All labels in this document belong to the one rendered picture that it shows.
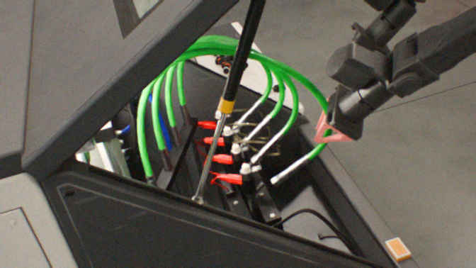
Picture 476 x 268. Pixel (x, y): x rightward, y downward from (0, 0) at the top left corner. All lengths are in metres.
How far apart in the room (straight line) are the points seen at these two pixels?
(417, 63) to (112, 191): 0.50
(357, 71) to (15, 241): 0.58
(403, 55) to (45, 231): 0.60
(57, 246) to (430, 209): 2.12
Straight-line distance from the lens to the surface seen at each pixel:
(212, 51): 1.01
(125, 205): 0.78
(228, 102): 0.75
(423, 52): 0.94
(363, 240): 1.36
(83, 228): 0.80
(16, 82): 0.90
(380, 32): 1.29
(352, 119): 1.05
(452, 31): 0.93
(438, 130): 3.22
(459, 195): 2.81
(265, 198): 1.33
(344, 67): 0.96
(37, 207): 0.77
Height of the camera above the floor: 1.85
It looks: 34 degrees down
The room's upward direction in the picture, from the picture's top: 11 degrees counter-clockwise
